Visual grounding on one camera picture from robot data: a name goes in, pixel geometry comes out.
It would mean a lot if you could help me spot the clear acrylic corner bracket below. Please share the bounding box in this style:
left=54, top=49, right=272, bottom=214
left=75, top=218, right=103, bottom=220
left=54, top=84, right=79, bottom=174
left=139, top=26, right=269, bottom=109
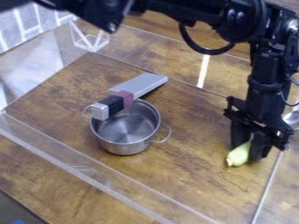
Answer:
left=70, top=21, right=110, bottom=53

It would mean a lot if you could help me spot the silver block with dark bands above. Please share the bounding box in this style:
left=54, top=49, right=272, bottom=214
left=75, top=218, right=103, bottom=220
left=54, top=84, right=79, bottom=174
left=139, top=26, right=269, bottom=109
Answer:
left=91, top=73, right=169, bottom=121

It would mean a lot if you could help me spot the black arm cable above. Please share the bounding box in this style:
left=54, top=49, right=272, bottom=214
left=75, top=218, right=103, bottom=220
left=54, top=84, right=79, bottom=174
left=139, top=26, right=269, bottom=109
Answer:
left=178, top=22, right=238, bottom=56

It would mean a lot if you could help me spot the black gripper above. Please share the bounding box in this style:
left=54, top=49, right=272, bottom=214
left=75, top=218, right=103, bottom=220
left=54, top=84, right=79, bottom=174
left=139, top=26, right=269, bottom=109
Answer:
left=225, top=87, right=290, bottom=163

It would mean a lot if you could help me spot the silver metal pot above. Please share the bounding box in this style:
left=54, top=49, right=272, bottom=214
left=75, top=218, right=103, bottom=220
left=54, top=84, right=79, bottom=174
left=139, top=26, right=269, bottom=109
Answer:
left=89, top=99, right=173, bottom=156

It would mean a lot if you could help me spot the clear acrylic enclosure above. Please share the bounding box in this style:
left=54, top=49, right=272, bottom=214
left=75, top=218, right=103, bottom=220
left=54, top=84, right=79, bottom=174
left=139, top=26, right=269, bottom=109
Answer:
left=0, top=25, right=299, bottom=224

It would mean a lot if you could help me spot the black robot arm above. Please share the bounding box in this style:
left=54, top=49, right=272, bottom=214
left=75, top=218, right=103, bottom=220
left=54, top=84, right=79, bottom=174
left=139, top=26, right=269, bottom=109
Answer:
left=0, top=0, right=299, bottom=162

